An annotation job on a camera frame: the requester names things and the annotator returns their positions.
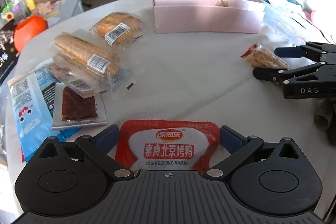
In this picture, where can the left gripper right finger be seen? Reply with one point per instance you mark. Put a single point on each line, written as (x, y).
(274, 179)

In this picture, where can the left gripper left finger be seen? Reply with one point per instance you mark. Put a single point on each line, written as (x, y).
(66, 178)

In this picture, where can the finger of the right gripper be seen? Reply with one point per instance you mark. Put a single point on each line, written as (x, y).
(279, 75)
(310, 50)

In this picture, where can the small cake red end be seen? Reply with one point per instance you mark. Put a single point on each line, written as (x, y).
(259, 56)

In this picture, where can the dried meat slice packet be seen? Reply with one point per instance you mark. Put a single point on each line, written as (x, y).
(73, 111)

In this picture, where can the red vegetarian duck snack packet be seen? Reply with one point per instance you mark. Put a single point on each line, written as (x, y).
(167, 145)

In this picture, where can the blue white snack bag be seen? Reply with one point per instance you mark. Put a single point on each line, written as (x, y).
(33, 97)

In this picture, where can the clear snack packet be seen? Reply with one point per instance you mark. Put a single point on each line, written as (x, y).
(85, 83)

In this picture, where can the long corn-shaped bread packet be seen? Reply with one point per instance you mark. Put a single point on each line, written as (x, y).
(103, 63)

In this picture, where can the round bread packet with barcode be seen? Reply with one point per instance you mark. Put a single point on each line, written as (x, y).
(117, 28)

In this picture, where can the white tablecloth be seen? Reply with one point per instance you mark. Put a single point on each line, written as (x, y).
(202, 77)

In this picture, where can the pink cardboard box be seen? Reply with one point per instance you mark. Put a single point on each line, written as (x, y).
(178, 16)

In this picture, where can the black plum snack bag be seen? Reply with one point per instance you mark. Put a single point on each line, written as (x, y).
(9, 55)

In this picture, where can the orange pumpkin bucket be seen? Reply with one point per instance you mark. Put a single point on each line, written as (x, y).
(28, 29)

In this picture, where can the pink plush toy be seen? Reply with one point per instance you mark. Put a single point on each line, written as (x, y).
(42, 9)

